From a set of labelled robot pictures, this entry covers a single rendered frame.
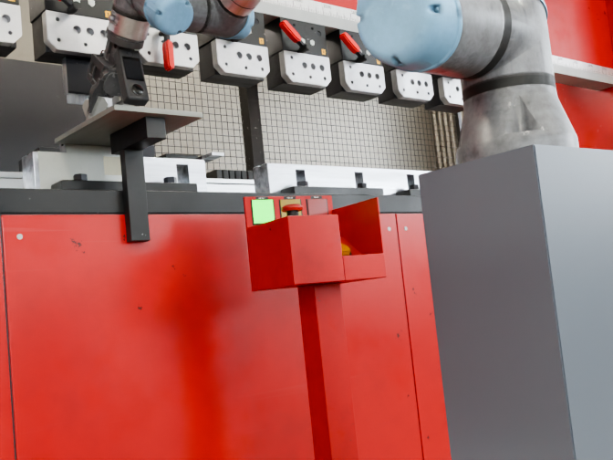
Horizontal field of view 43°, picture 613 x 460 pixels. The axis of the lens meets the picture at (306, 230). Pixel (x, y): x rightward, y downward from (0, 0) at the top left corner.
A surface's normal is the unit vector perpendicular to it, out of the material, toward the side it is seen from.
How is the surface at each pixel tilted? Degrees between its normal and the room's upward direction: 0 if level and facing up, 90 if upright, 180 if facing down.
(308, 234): 90
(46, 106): 90
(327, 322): 90
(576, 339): 90
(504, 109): 72
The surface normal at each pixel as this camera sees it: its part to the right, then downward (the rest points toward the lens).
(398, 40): -0.71, 0.11
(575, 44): 0.64, -0.14
